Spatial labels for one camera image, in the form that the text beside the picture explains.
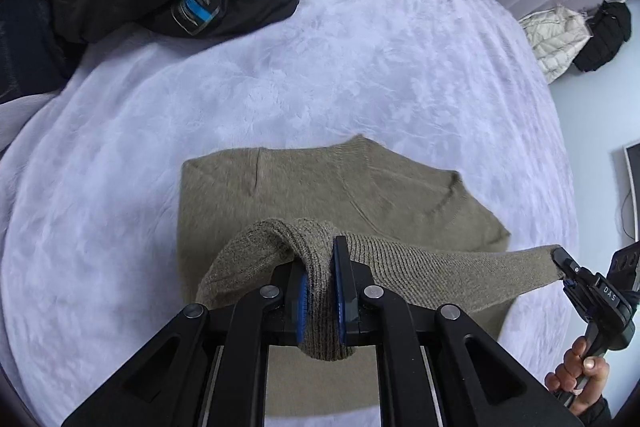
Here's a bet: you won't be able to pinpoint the olive brown knit sweater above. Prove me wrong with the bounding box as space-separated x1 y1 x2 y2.
177 135 560 419

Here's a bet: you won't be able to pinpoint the person's right hand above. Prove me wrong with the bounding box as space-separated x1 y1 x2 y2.
544 336 610 416

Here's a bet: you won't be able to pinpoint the curved monitor screen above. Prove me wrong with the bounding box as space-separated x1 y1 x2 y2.
624 142 640 242

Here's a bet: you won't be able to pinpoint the cream puffer jacket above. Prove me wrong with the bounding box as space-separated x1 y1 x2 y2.
518 5 592 84

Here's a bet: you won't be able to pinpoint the black hanging coat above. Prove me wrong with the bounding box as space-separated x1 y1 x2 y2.
573 1 631 72

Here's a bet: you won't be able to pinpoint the lavender fleece bed blanket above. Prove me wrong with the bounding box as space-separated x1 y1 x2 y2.
1 0 578 426

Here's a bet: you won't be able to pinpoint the dark blue denim jeans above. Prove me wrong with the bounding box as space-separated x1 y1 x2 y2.
1 0 75 104

